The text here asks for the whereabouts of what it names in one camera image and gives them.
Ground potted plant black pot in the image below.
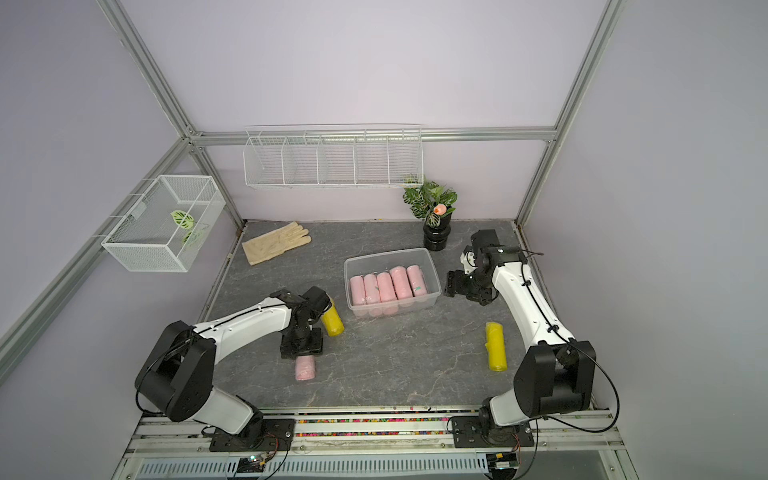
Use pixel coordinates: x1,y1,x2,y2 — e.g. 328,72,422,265
402,176,458,251

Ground pink roll with green sticker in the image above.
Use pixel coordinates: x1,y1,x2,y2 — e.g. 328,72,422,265
377,272,397,303

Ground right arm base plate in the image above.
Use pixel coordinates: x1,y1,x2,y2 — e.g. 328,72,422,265
446,415,535,450

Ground white ventilation grille strip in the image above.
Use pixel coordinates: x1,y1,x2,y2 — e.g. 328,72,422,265
130,453,490,479

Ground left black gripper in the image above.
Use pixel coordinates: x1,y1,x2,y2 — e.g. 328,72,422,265
281,322,325,359

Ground aluminium frame rails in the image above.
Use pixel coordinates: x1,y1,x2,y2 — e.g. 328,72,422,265
1,1,626,381

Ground white wire wall shelf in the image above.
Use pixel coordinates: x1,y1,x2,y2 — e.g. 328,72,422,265
243,123,425,189

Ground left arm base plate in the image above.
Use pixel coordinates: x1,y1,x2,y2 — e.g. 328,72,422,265
209,417,296,453

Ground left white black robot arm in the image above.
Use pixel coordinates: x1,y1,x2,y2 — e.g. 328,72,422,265
135,286,333,444

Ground white mesh basket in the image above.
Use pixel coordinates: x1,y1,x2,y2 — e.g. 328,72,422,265
102,175,225,273

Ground clear plastic storage box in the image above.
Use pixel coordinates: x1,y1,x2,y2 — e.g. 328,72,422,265
343,248,442,318

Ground yellow trash bag roll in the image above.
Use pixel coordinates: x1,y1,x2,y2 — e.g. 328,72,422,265
485,322,508,372
321,303,345,337

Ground beige work glove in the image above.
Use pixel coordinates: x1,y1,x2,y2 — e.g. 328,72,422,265
242,222,312,266

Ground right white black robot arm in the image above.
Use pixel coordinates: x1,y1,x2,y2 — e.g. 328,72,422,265
445,229,620,438

